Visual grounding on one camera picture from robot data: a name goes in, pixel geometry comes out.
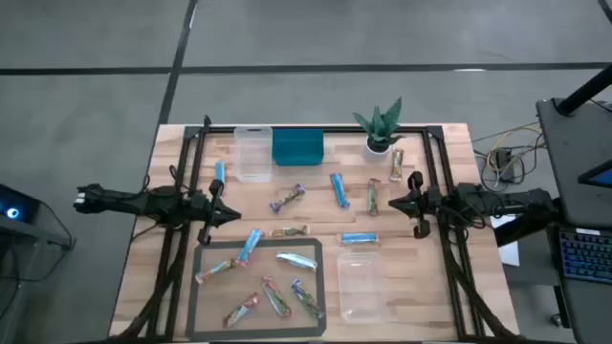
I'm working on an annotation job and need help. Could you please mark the blue and silver granola bar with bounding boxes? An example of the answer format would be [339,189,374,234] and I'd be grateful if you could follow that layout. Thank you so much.
[275,251,318,272]

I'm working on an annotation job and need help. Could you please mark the white paper sheet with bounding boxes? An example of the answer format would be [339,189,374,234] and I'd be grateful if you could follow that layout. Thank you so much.
[490,214,521,268]

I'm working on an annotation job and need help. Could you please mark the black screen with blue display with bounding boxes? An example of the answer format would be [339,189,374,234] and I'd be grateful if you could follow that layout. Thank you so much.
[577,160,612,190]

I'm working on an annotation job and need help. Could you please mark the black computer with blue light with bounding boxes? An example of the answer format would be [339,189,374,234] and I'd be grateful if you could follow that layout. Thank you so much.
[0,183,42,235]

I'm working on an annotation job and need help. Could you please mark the yellow and black floor cables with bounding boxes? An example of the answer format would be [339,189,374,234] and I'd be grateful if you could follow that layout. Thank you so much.
[470,121,546,192]

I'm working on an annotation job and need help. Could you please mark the black aluminium table frame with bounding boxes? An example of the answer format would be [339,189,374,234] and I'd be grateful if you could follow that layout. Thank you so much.
[107,114,522,344]

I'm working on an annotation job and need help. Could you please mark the teal plastic bin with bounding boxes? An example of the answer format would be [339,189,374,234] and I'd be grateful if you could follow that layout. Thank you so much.
[272,127,325,167]

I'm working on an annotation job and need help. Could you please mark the clear tall plastic bin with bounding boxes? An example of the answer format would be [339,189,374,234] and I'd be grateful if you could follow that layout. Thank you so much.
[233,124,274,184]

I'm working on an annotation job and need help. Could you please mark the green plant in white pot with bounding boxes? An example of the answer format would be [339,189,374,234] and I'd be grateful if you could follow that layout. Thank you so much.
[352,96,406,163]

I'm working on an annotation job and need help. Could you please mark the dark grey workstation desk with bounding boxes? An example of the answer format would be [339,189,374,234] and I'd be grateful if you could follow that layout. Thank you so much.
[494,97,612,344]

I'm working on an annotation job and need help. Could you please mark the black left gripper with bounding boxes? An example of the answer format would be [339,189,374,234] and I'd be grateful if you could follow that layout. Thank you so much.
[188,179,243,246]

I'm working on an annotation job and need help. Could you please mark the clear shallow plastic container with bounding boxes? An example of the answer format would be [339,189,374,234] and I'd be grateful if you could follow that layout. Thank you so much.
[336,250,391,325]

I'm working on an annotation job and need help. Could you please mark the backlit computer keyboard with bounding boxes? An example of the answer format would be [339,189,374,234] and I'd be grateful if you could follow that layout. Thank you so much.
[557,226,612,283]

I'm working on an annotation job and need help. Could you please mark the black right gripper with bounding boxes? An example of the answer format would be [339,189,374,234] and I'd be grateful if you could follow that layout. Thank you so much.
[387,170,444,239]

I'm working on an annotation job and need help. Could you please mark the shiny blue foil bar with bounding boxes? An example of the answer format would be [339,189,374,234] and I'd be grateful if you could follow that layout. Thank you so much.
[329,172,351,210]
[337,231,383,247]

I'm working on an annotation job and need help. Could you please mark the brown granola bar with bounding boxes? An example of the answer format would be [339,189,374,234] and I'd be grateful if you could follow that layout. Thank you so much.
[388,147,405,183]
[270,225,311,239]
[194,257,239,286]

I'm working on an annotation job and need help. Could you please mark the grey side stand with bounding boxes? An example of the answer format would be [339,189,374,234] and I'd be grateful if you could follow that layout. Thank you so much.
[0,199,77,344]

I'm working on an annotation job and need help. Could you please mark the purple granola bar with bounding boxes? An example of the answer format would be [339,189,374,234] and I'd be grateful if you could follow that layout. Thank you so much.
[269,183,307,214]
[290,278,326,320]

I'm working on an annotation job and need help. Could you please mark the green and red granola bar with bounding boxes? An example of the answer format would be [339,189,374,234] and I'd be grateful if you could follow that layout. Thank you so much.
[366,178,383,217]
[260,274,293,319]

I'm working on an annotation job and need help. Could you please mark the tan mat with grey border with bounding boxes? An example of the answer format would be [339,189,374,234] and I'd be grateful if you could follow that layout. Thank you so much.
[185,237,328,342]

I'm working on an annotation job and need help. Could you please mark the black pole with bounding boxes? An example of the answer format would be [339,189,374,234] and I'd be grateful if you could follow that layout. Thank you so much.
[557,64,612,116]

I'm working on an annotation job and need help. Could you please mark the black power adapter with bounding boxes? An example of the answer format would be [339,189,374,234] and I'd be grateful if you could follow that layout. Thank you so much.
[494,148,515,169]

